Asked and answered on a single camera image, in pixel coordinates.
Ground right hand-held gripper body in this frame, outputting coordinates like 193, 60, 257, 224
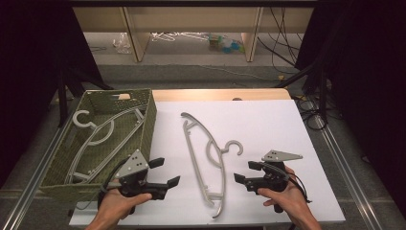
243, 149, 304, 214

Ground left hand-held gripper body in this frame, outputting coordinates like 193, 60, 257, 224
106, 149, 169, 201

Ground green woven basket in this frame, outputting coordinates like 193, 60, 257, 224
38, 88, 158, 203

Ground grey plastic clothes hanger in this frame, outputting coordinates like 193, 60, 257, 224
180, 111, 244, 220
64, 106, 147, 186

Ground person's right hand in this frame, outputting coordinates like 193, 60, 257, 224
257, 166, 313, 222

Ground person's left hand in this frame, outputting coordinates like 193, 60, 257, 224
96, 186, 153, 222

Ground white foam board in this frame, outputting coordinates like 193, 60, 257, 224
68, 99, 347, 228

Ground black metal stand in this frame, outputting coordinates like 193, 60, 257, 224
56, 67, 115, 128
272, 61, 330, 125

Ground clear plastic bag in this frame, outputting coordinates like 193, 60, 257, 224
112, 32, 133, 55

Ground colourful plastic toys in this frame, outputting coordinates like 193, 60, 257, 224
208, 34, 245, 55

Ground dark curtain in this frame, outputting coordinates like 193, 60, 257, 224
0, 0, 105, 190
294, 0, 406, 221

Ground light wooden desk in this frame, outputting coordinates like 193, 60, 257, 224
74, 7, 314, 63

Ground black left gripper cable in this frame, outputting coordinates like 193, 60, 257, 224
75, 158, 129, 211

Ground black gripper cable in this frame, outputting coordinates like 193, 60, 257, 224
284, 172, 313, 204
75, 158, 129, 211

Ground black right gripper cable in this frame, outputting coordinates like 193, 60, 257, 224
284, 172, 313, 204

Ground aluminium rail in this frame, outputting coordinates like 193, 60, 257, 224
0, 116, 79, 230
312, 114, 386, 230

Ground black coiled floor cables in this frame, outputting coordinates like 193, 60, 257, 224
294, 93, 329, 131

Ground yellow-green floor cable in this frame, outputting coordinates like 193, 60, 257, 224
197, 64, 285, 81

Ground white wire hangers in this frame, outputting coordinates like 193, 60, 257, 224
150, 31, 211, 43

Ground black hanging cables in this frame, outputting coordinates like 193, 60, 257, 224
257, 7, 305, 67

